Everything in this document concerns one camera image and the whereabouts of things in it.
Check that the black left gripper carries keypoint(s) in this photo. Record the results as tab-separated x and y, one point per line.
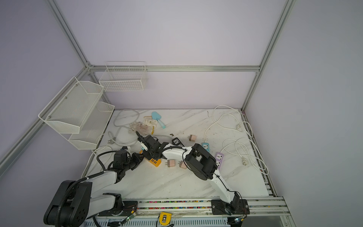
138	160

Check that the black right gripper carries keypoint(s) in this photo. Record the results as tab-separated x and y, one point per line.
145	153

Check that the orange power strip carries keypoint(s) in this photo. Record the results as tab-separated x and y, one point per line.
155	163

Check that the black power strip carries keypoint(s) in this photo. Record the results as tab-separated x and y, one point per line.
177	142

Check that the pink USB charger plug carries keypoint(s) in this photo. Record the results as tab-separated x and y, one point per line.
182	165

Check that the teal power strip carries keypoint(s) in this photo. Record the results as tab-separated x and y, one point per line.
206	146

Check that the purple power strip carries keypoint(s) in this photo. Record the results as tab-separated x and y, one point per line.
219	159

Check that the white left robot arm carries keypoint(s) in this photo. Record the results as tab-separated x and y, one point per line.
79	200

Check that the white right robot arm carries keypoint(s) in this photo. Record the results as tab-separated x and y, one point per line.
198	160

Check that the beige power strip bundle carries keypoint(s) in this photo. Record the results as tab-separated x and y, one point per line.
147	127

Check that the white mesh two-tier shelf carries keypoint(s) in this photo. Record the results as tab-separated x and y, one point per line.
78	114

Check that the yellow tape measure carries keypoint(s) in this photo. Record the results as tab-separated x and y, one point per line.
164	219

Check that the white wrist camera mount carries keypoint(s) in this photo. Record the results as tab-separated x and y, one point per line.
144	146

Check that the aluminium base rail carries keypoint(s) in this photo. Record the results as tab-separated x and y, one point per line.
266	212

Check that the white wire basket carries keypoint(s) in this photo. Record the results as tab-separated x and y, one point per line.
122	76

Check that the aluminium frame corner post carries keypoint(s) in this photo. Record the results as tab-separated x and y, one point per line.
288	6

